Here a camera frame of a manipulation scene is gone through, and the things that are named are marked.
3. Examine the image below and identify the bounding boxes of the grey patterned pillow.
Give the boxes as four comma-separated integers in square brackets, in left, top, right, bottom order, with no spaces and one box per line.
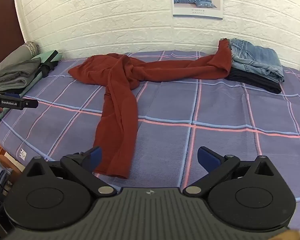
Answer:
[0,42,38,70]

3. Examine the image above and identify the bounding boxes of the folded grey garment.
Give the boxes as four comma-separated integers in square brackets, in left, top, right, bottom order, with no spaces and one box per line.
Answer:
[0,58,41,92]

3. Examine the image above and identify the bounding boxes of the green pillow with black strap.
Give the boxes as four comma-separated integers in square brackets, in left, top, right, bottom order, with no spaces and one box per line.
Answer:
[0,50,62,119]

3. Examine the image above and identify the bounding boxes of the dark brown headboard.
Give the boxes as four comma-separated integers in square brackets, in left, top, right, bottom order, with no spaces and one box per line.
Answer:
[0,0,24,62]

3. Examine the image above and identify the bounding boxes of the dark red pants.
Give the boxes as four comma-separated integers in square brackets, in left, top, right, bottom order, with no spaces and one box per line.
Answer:
[69,38,231,179]

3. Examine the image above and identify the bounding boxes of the folded black garment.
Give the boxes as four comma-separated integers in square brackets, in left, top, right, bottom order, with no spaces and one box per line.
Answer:
[225,68,282,94]

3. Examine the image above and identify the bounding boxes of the purple plaid bed sheet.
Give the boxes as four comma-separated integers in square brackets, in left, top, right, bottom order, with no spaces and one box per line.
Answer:
[0,59,300,229]

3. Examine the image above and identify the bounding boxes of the folded blue jeans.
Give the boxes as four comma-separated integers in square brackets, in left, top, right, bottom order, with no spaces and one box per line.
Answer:
[229,38,284,83]

